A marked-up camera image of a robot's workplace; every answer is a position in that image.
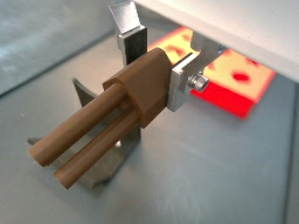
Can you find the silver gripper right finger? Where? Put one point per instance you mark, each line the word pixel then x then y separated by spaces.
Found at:
pixel 187 75

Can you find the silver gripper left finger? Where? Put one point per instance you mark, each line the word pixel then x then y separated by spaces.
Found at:
pixel 131 33

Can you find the brown three prong object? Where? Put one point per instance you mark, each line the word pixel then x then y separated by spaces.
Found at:
pixel 145 80

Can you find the red foam shape block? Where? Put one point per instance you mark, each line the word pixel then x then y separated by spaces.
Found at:
pixel 238 79

